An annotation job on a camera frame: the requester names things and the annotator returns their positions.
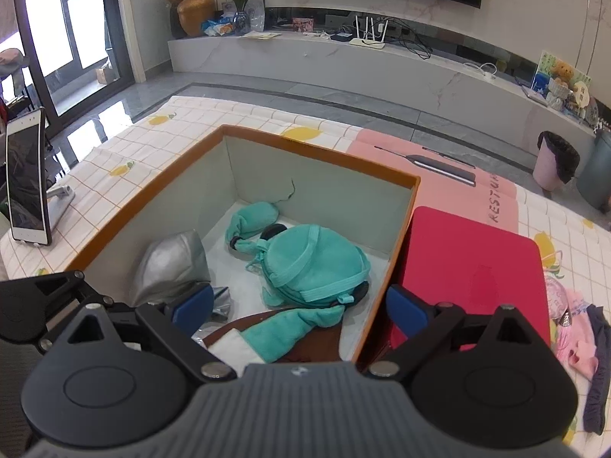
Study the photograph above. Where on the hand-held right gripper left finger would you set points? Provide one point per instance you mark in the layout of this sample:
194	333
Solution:
193	305

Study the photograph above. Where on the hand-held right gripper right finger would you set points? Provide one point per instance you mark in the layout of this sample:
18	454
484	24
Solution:
405	307

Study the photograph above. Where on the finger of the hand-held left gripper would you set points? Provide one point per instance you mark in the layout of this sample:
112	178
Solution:
71	284

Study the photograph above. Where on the silver pillow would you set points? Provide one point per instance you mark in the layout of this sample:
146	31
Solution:
167	262

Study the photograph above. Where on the white cloth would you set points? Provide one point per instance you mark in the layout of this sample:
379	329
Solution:
234	349

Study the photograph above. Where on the brown round cushion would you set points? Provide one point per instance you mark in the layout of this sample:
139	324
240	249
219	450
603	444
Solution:
317	343

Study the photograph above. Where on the teal plush toy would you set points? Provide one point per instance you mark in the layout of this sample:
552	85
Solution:
310	262

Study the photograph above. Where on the orange-rimmed white cardboard box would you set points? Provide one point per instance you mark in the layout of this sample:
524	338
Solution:
324	191

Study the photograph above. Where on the red box lid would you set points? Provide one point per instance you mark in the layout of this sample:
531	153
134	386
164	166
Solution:
468	257

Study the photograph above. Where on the grey tablet stand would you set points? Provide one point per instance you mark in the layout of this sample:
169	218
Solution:
62	198

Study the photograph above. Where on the pink printed board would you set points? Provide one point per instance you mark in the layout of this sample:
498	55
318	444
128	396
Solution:
453	203

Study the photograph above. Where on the white tablet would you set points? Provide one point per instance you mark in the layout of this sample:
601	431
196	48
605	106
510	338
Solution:
26	176

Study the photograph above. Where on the pink translucent pouch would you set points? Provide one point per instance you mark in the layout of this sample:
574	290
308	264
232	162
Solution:
556	298

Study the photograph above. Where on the checked lemon-print tablecloth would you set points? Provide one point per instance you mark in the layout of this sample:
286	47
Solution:
157	152

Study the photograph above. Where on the pink garment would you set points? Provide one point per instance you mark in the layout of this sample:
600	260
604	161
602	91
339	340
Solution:
580	338

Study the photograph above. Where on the dark grey cloth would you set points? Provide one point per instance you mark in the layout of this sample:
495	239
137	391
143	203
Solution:
599	367

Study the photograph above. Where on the pink bin with black bag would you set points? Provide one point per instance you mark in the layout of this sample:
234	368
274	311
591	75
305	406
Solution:
553	162

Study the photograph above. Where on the small cardboard box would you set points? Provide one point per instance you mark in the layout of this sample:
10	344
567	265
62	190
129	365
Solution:
103	75

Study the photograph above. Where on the grey chair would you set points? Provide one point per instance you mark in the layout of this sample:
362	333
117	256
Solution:
12	81

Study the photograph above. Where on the grey trash bin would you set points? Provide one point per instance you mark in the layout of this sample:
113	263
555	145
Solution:
596	171

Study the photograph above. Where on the white marble television counter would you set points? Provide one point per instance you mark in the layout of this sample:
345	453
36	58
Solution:
334	64

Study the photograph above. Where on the white router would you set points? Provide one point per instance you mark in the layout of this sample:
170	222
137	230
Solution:
367	40

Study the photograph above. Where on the yellow paper envelopes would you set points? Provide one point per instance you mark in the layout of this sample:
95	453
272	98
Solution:
260	35

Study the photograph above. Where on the small black box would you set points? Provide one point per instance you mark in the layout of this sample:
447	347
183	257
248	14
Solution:
342	36

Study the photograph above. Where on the blue snack bags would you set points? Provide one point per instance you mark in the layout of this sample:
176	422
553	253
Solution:
217	27

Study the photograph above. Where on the green picture card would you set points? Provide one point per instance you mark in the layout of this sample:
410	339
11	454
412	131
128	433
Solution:
546	64

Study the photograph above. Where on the brown teddy bear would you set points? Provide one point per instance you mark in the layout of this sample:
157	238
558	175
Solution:
563	72

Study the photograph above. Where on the blue glass jar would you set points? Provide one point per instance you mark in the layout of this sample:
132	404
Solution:
240	23

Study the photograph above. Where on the golden vase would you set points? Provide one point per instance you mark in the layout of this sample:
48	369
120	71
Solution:
195	16

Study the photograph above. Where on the clear plastic bag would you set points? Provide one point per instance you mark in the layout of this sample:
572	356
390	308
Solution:
256	14

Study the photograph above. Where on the pink photo card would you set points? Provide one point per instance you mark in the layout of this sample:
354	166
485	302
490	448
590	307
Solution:
303	25

